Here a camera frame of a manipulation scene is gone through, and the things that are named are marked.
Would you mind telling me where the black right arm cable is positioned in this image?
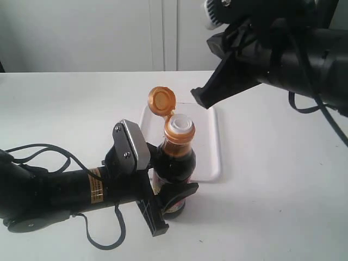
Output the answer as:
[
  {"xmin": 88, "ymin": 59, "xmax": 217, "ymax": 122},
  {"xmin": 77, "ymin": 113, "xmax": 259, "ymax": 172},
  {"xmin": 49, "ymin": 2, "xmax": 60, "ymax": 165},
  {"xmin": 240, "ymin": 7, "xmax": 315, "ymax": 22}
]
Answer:
[{"xmin": 269, "ymin": 18, "xmax": 348, "ymax": 145}]

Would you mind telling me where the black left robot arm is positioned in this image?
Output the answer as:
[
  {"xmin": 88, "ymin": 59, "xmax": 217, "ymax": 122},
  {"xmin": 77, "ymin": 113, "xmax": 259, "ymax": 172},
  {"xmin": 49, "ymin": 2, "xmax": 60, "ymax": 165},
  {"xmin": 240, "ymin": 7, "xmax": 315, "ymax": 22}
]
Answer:
[{"xmin": 1, "ymin": 145, "xmax": 198, "ymax": 237}]

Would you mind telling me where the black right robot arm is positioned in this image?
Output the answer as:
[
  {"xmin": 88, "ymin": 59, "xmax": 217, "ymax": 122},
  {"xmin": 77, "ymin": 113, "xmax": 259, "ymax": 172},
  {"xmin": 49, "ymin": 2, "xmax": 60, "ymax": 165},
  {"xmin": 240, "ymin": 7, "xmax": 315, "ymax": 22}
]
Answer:
[{"xmin": 191, "ymin": 1, "xmax": 347, "ymax": 115}]

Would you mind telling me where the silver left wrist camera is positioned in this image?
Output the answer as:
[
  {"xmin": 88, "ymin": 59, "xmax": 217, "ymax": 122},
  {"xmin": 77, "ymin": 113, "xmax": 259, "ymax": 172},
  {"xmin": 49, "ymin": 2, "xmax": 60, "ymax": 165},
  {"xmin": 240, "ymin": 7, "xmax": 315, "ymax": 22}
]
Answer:
[{"xmin": 113, "ymin": 119, "xmax": 151, "ymax": 175}]

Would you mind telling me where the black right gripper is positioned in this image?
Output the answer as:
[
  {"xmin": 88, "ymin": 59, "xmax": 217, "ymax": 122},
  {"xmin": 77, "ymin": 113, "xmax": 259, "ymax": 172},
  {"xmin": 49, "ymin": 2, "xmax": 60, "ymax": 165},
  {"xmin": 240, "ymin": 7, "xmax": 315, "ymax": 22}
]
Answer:
[{"xmin": 190, "ymin": 21, "xmax": 275, "ymax": 109}]

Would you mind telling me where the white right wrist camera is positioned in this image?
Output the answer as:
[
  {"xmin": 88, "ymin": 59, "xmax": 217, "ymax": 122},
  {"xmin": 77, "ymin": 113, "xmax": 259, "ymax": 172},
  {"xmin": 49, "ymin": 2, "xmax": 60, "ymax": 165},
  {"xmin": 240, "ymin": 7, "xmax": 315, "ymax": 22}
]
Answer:
[{"xmin": 202, "ymin": 0, "xmax": 224, "ymax": 30}]

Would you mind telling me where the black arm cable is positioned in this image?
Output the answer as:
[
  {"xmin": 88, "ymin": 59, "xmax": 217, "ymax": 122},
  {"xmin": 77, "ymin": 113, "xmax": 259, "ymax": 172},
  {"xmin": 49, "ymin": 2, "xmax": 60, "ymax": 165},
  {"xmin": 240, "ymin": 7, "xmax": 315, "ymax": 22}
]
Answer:
[
  {"xmin": 269, "ymin": 18, "xmax": 348, "ymax": 145},
  {"xmin": 4, "ymin": 143, "xmax": 127, "ymax": 243}
]

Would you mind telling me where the dark soy sauce bottle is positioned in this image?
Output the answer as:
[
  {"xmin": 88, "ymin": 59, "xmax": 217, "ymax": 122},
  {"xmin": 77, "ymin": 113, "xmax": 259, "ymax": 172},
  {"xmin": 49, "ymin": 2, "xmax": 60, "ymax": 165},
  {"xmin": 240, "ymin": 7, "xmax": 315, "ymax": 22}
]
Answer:
[{"xmin": 148, "ymin": 86, "xmax": 196, "ymax": 220}]

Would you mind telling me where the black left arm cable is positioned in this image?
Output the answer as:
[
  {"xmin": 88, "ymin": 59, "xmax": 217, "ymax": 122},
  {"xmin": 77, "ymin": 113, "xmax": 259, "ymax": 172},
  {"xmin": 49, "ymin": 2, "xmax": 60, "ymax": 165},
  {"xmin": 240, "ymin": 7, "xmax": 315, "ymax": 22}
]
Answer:
[{"xmin": 4, "ymin": 143, "xmax": 127, "ymax": 243}]

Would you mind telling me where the white rectangular plastic tray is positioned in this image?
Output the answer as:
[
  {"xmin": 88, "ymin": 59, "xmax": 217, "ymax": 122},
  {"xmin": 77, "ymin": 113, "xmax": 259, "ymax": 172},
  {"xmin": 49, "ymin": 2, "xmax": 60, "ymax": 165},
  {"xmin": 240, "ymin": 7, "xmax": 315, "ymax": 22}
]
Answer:
[{"xmin": 139, "ymin": 103, "xmax": 222, "ymax": 183}]

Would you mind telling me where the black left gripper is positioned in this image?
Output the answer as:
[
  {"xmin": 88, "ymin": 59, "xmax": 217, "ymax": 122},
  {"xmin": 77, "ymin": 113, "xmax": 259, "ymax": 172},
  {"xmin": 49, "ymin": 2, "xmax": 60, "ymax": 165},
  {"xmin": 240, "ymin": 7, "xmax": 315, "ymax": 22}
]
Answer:
[{"xmin": 102, "ymin": 142, "xmax": 199, "ymax": 237}]

